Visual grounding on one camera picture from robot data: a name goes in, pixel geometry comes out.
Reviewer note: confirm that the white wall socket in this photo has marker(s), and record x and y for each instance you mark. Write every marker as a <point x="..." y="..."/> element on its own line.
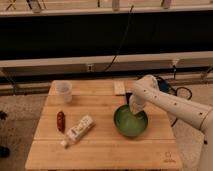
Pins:
<point x="90" y="68"/>

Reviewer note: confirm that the white rectangular block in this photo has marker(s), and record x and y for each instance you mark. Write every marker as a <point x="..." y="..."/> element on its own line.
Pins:
<point x="119" y="88"/>

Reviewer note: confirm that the white tube with cap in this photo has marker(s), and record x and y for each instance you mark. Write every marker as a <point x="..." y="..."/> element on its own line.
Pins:
<point x="76" y="133"/>

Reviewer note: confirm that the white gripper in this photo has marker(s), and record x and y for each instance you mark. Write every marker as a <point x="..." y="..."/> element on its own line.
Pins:
<point x="135" y="108"/>

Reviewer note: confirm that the metal rail frame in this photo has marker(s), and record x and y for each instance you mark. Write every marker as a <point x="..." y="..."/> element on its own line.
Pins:
<point x="73" y="65"/>

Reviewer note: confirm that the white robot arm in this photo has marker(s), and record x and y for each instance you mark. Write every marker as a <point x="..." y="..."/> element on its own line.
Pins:
<point x="197" y="115"/>

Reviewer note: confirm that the green ceramic bowl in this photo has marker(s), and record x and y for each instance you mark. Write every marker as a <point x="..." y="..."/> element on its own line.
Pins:
<point x="129" y="124"/>

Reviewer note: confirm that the clear plastic cup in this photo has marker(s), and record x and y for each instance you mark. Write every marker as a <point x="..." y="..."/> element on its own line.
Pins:
<point x="64" y="90"/>

